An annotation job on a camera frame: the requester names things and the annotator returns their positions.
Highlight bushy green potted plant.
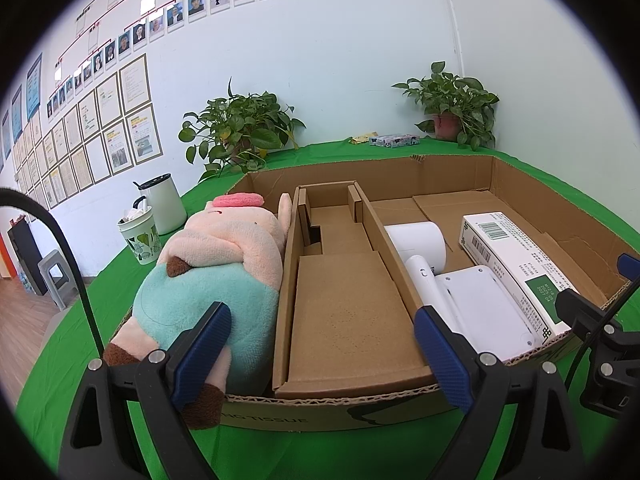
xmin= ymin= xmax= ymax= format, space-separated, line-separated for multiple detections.
xmin=179 ymin=77 xmax=307 ymax=183

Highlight black cabinet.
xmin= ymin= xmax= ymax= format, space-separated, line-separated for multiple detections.
xmin=7 ymin=220 xmax=48 ymax=296

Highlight plant in red pot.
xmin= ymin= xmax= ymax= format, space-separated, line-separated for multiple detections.
xmin=391 ymin=61 xmax=501 ymax=151

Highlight patterned tissue packet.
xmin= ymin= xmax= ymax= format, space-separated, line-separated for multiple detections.
xmin=369 ymin=133 xmax=421 ymax=149

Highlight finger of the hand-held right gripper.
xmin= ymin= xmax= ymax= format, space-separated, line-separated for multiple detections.
xmin=555 ymin=286 xmax=627 ymax=362
xmin=617 ymin=253 xmax=640 ymax=282

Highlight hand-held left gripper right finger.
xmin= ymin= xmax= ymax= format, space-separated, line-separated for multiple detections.
xmin=414 ymin=305 xmax=586 ymax=480

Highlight blue wall posters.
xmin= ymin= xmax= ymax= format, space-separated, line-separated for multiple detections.
xmin=0 ymin=52 xmax=43 ymax=161

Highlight wall of framed certificates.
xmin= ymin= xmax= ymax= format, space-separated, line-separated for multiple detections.
xmin=10 ymin=52 xmax=163 ymax=211

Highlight white and green carton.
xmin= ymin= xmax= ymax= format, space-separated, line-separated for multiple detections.
xmin=459 ymin=211 xmax=581 ymax=346

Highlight pig plush toy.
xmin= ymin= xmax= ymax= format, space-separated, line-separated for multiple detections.
xmin=103 ymin=192 xmax=293 ymax=431

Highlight thin black cable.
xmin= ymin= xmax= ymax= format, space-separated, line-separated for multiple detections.
xmin=565 ymin=280 xmax=634 ymax=391

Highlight leaf print cup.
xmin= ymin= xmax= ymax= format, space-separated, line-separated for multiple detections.
xmin=117 ymin=195 xmax=162 ymax=266

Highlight large cardboard box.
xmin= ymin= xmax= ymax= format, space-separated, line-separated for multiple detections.
xmin=107 ymin=154 xmax=633 ymax=433

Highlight row of portrait photos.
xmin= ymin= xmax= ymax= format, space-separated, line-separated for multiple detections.
xmin=46 ymin=0 xmax=283 ymax=118

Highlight white device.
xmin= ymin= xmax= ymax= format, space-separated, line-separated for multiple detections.
xmin=434 ymin=265 xmax=536 ymax=361

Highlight grey plastic stool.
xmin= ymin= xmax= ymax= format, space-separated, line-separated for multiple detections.
xmin=37 ymin=250 xmax=81 ymax=311

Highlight white hair dryer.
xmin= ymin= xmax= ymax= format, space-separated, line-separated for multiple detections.
xmin=384 ymin=221 xmax=448 ymax=311

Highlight cardboard insert tray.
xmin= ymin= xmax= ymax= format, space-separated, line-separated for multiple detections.
xmin=271 ymin=180 xmax=441 ymax=401

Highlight white canister with black lid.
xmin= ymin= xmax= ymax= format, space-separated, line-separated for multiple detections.
xmin=134 ymin=173 xmax=188 ymax=236

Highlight green tablecloth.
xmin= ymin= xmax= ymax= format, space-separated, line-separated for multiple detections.
xmin=15 ymin=137 xmax=640 ymax=480

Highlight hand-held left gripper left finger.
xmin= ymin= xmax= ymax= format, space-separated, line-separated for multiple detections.
xmin=59 ymin=301 xmax=233 ymax=480

